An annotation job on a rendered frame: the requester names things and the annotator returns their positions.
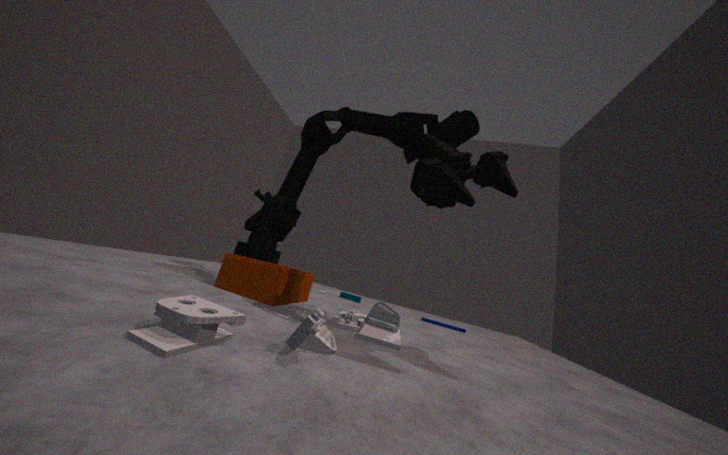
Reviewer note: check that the teal flat bar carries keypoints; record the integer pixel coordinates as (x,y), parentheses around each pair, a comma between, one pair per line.
(350,297)

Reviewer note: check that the blue flat bar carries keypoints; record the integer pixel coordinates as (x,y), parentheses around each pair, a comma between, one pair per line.
(443,325)

